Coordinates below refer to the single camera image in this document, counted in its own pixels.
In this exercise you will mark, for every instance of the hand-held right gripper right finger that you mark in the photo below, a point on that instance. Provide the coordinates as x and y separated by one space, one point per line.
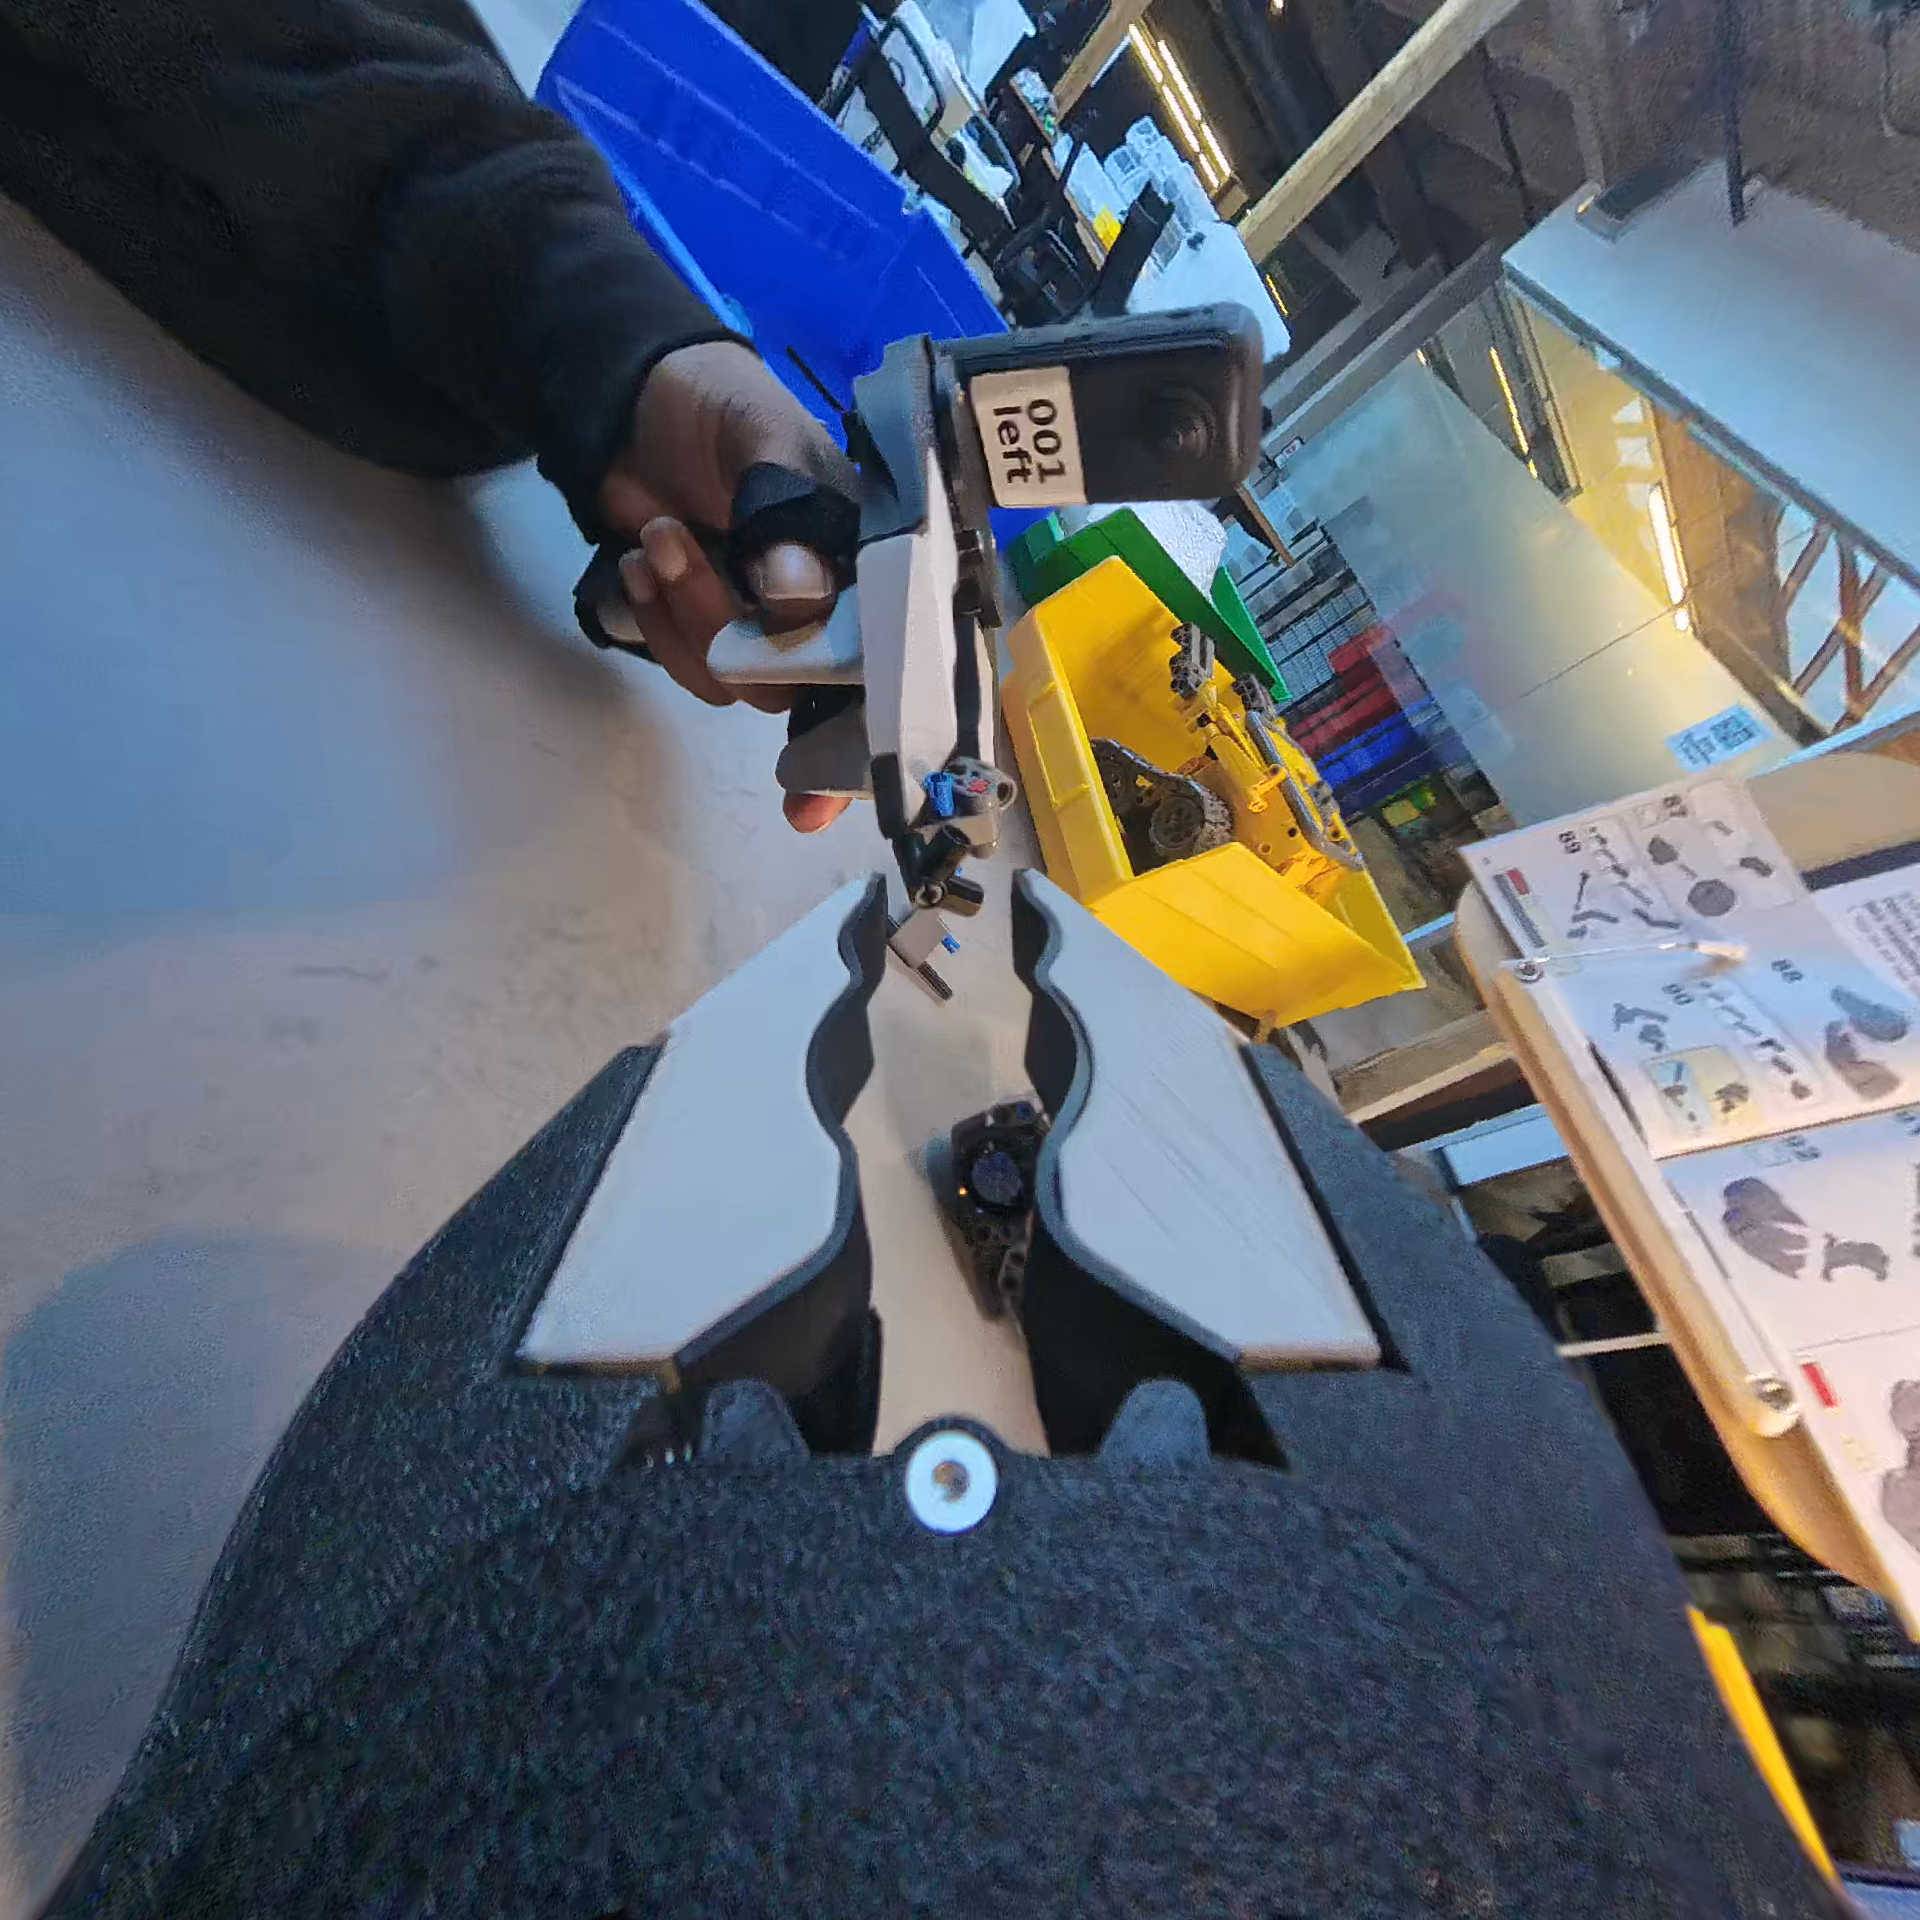
1200 1201

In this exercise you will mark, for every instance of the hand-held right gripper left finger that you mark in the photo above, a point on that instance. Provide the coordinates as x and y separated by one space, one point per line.
704 1201

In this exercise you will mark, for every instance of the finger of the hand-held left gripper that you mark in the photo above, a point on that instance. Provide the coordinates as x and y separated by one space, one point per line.
921 675

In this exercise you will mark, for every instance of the grey angular connector piece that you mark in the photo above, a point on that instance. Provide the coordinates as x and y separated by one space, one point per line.
983 819

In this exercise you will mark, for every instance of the person's left forearm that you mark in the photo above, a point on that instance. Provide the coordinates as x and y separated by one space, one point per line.
329 226

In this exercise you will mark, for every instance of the grey desk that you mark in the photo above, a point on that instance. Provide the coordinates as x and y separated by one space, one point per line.
300 975

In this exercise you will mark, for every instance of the person's left hand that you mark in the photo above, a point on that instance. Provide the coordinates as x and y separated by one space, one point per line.
691 452

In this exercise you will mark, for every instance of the clear plastic storage boxes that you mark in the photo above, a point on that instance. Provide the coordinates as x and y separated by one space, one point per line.
1215 284

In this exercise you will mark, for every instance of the bubble wrap sheet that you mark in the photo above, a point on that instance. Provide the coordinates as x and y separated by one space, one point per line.
1184 541

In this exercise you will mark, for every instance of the green storage bin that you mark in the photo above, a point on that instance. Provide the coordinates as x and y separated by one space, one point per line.
1079 557

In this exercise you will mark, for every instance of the grey twin engine toy assembly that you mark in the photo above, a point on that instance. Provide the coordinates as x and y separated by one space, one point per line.
996 1201

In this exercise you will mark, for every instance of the yellow toy bulldozer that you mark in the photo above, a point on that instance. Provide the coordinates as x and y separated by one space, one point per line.
1184 819

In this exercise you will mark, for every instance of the wooden beam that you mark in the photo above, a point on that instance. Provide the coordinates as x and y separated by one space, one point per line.
1382 121

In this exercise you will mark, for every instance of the red and blue parts drawers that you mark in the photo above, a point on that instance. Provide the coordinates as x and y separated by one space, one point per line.
1382 705

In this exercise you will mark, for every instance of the instruction booklet on stand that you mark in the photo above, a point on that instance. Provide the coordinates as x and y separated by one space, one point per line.
1650 1230

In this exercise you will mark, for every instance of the blue storage bin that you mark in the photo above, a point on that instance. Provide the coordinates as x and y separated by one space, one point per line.
750 166

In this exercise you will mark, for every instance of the white table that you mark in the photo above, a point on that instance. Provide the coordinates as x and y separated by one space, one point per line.
1756 331

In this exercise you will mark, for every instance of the large yellow storage bin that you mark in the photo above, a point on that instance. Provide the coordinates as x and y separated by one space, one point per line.
1756 1724

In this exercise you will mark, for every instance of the blue wall sign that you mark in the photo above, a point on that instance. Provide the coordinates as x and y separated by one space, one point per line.
1716 734

